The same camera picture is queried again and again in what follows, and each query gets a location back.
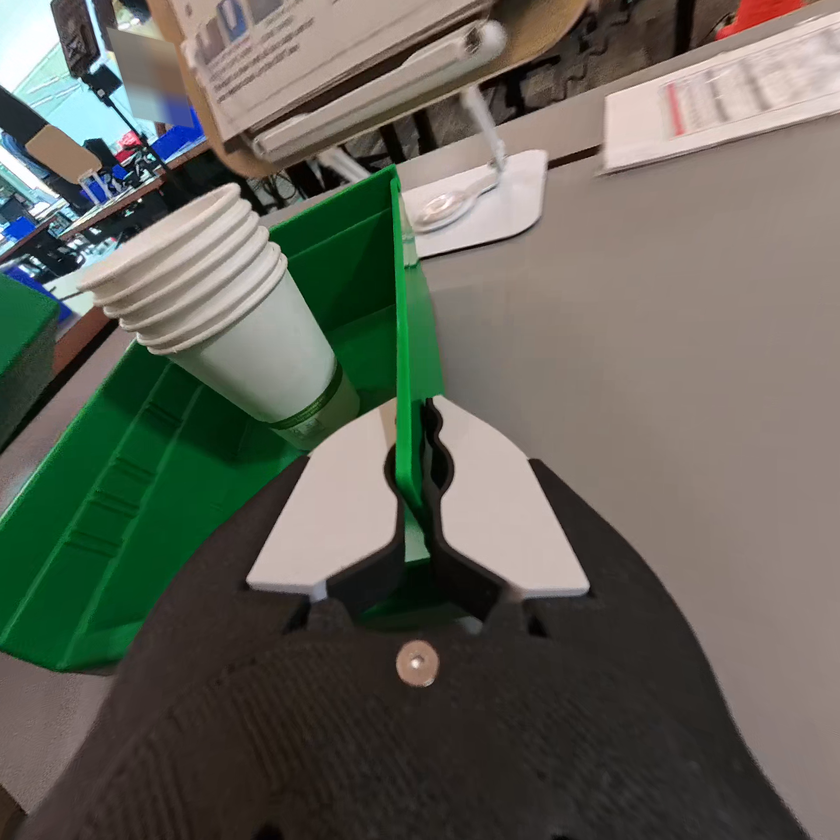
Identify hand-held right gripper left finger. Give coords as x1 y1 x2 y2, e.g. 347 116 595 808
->
246 400 403 616

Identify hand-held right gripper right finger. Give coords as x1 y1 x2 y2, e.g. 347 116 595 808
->
420 395 590 622

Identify stack of white paper cups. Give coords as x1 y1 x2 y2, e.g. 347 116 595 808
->
77 182 361 454

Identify grey desk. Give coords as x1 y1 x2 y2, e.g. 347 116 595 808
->
0 10 840 840

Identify wooden document stand white base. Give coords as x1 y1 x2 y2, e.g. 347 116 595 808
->
25 125 111 206
147 0 592 260

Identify wooden table black legs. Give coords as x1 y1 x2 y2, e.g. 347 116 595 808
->
0 141 217 263

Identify blue plastic bin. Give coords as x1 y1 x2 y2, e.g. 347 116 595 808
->
154 121 204 158

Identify laminated paper sheet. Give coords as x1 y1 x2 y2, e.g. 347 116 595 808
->
594 13 840 177

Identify printed instruction sheet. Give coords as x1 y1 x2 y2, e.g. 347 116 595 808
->
180 0 493 142

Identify orange traffic cone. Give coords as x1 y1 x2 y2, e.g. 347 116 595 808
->
715 0 808 42

